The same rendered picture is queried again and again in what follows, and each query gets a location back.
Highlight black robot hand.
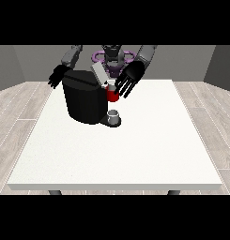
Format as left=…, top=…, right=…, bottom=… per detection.
left=47, top=64, right=72, bottom=90
left=114, top=60, right=146, bottom=99

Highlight red pod holder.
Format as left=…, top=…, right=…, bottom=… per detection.
left=105, top=83, right=120, bottom=103

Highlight pale grey machine lid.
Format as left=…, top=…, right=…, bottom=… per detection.
left=90, top=61, right=109, bottom=87

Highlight black coffee machine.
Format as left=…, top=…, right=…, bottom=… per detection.
left=61, top=69, right=122, bottom=128

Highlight grey robot trunk purple rings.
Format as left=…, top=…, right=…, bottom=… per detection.
left=91, top=45, right=137, bottom=78

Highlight small grey cup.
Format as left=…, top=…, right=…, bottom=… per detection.
left=107, top=109, right=120, bottom=125

